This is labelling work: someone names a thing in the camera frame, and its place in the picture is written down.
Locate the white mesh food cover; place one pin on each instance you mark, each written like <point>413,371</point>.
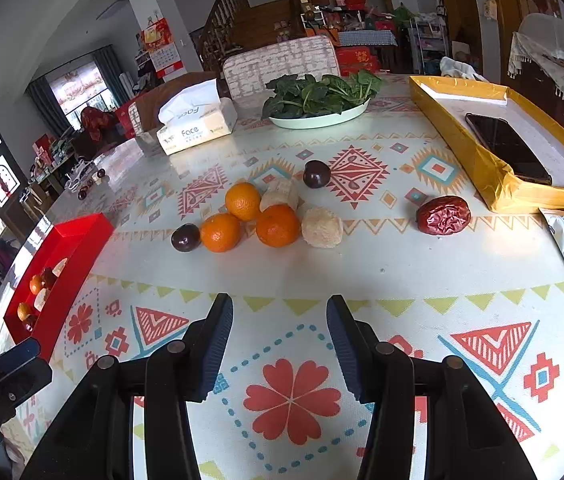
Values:
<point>544,35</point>

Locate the wrinkled red date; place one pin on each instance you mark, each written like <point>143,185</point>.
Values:
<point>443,215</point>
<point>29,323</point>

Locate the white tissue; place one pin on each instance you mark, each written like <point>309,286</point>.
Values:
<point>189,97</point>

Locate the red gift box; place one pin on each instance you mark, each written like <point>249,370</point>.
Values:
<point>124,115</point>

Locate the dark purple plum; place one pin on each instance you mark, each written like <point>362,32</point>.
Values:
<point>317,174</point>
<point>185,237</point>

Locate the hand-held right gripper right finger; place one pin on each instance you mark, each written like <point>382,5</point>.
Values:
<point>344,347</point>

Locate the red printed carton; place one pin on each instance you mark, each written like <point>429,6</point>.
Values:
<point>357,60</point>

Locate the white tissue box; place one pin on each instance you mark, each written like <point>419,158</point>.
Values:
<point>196,132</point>

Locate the grey curtain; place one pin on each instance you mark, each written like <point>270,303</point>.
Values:
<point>114,72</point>
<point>41,100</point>

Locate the red cardboard box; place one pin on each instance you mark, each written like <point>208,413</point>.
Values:
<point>86,240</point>

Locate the orange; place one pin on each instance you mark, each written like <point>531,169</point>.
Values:
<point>220,232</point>
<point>24,311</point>
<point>243,201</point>
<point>36,284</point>
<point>277,225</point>

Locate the checked cloth table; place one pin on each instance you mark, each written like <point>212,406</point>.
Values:
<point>367,37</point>

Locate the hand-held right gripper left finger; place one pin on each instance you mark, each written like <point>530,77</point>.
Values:
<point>216,345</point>

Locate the small dark plum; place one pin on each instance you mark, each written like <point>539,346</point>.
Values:
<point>100,174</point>
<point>83,193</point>

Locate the white plastic bag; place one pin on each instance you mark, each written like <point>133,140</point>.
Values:
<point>454,67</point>

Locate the window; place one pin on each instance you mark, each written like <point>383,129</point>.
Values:
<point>79,90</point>

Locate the green spinach leaves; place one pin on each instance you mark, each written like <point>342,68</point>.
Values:
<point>317,92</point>

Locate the yellow cardboard box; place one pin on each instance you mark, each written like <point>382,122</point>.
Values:
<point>512,187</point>

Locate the white patterned chair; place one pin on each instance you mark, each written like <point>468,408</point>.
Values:
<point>282,67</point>
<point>136,122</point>

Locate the black smartphone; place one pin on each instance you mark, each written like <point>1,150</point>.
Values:
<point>509,147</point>

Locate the pale sugarcane chunk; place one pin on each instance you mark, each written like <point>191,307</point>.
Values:
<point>60,266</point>
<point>41,300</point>
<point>322,227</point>
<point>279,194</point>

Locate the wooden staircase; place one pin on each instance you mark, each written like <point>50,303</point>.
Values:
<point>242,20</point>

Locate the metal shelf rack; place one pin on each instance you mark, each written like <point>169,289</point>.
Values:
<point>429,45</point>

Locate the red wall calendar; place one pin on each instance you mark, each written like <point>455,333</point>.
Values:
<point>164,50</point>

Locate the lace cloth cabinet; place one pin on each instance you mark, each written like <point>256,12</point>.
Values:
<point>552,85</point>

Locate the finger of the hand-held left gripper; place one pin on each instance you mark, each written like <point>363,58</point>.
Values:
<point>9,355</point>
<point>16,377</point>

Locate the large red date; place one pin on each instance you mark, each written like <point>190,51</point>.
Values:
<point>49,277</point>

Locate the red jacket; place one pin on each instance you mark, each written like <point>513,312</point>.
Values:
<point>94,122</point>

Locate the pale green oval plate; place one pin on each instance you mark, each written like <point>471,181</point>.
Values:
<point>319,119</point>

